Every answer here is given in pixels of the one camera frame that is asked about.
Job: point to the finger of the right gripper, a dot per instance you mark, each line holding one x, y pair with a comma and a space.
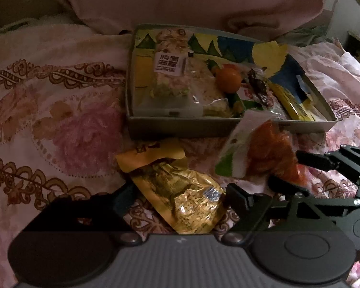
287, 189
317, 161

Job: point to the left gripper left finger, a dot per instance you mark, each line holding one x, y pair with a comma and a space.
105, 212

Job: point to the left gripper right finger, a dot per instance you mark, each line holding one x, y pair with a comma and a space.
255, 213

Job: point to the yellow snack bar packet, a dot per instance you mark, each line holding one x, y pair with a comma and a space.
294, 109

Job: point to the bag of orange fruits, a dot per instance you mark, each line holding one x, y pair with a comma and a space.
258, 147

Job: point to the orange yellow snack packet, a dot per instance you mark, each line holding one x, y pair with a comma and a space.
189, 201

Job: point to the clear packet brown meat snack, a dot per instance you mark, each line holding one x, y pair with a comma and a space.
259, 87

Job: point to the clear packet of oat crisps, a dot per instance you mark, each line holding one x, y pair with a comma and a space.
203, 87

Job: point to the small orange fruit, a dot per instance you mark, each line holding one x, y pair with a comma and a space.
228, 79

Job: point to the clear packet of nut bars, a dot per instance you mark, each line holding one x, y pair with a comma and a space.
169, 64

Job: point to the white green bean snack bag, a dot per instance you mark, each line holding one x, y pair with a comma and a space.
251, 101

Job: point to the green snack stick packet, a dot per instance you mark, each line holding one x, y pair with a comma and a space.
236, 105

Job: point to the pink floral bed quilt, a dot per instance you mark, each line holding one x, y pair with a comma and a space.
62, 114

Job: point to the grey tray with cartoon lining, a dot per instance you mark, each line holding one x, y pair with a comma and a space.
270, 60

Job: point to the large pink pillow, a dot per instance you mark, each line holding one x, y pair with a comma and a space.
260, 19

